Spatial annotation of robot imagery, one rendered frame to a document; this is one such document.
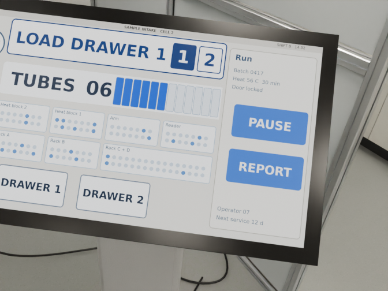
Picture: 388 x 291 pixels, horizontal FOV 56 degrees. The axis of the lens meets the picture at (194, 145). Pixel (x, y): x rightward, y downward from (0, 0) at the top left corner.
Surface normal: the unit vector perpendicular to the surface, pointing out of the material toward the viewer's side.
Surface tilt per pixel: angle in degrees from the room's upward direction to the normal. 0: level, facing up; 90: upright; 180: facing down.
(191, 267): 0
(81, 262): 0
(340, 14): 90
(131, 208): 50
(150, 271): 90
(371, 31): 90
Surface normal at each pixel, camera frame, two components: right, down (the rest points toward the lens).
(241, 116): -0.01, -0.10
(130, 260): -0.09, 0.56
